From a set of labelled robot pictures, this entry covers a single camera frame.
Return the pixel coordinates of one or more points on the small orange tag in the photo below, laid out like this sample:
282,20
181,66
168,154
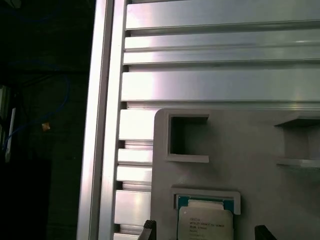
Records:
45,126

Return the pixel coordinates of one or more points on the silver CPU with green edge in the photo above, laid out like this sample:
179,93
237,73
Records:
205,220

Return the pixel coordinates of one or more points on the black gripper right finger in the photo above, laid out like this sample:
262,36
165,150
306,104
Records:
263,233

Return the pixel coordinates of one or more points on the grey plastic parts rack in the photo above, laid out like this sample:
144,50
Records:
237,150

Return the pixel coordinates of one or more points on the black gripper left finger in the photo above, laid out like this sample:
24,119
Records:
148,231

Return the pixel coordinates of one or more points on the white upright device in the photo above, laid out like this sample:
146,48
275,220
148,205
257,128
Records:
10,130

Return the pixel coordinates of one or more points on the black cabinet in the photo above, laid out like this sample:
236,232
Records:
22,200

